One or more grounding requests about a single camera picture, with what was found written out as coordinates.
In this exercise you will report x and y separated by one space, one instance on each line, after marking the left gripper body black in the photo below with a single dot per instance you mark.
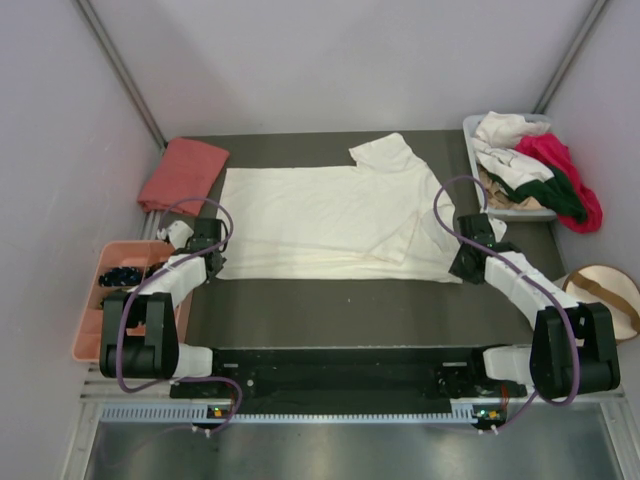
221 261

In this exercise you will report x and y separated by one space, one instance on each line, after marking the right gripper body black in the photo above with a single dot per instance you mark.
459 267

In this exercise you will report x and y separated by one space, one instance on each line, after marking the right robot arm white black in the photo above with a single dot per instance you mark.
573 350

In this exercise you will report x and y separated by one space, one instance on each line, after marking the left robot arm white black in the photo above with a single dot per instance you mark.
139 324

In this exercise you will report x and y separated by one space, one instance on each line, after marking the folded salmon pink t shirt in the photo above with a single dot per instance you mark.
188 169

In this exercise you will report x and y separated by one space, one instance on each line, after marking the grey plastic laundry basket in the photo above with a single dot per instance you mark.
469 127

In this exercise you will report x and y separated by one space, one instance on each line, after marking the tan garment in basket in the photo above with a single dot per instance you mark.
497 199

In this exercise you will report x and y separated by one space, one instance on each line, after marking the pink compartment organizer tray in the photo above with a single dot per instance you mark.
139 254

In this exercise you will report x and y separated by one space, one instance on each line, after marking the white and green t shirt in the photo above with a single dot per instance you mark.
518 175

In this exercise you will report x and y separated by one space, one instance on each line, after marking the beige canvas round bag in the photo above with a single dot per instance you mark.
614 289

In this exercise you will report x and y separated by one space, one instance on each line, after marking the cream t shirt in basket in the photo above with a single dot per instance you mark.
507 130

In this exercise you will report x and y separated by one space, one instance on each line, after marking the magenta pink t shirt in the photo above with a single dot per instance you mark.
583 213

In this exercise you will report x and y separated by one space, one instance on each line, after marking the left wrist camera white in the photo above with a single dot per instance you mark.
177 234

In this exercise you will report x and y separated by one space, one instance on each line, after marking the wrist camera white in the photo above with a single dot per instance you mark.
499 228
177 234

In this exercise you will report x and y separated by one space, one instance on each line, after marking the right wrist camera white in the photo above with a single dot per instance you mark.
499 228

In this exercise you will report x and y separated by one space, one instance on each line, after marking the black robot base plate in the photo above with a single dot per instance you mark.
362 380

